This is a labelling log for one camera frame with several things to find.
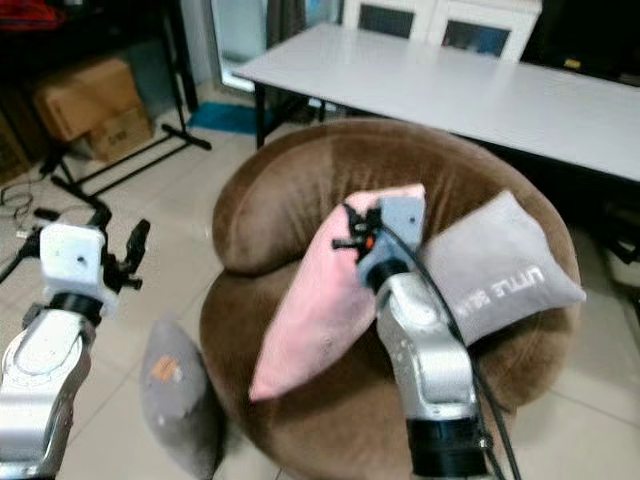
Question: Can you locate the pink pillow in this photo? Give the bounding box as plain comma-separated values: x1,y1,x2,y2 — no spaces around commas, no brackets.
248,183,427,403

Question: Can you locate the brown round suede sofa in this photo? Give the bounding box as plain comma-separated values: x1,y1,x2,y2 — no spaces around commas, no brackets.
200,118,583,480

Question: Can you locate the grey pillow with white print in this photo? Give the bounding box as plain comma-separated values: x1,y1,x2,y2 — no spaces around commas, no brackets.
375,190,588,348

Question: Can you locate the grey pillow with orange tag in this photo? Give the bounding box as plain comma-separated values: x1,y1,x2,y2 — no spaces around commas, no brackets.
140,320,226,480

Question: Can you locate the blue floor mat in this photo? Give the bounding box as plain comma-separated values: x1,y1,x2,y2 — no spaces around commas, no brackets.
188,102,261,136

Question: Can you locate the small cardboard box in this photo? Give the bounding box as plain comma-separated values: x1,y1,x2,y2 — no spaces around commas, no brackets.
88,105,156,164

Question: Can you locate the large plain cardboard box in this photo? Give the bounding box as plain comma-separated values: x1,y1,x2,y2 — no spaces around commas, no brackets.
32,57,146,143

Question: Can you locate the white table with black legs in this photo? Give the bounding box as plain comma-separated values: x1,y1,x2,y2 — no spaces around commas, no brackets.
233,22,640,183

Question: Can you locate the black metal shelf rack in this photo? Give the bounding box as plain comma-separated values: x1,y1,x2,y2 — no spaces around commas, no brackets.
0,0,213,211

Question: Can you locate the white cabinet with glass doors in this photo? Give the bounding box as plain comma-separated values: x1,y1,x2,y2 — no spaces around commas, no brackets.
340,0,543,63

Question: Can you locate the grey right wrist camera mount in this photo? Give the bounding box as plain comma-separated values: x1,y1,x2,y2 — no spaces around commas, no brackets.
357,195,427,282

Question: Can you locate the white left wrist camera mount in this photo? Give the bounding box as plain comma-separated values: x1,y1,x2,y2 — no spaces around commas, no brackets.
39,222,109,298

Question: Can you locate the black floor cable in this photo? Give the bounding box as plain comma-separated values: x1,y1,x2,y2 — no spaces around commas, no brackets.
5,182,63,236

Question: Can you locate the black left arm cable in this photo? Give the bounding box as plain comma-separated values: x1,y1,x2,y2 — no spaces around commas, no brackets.
0,240,45,286

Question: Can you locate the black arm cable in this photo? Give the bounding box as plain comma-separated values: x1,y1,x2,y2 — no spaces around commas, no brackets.
0,240,45,286
380,225,523,480

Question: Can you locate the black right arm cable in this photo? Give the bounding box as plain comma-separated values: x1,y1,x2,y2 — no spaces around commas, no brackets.
380,225,523,480

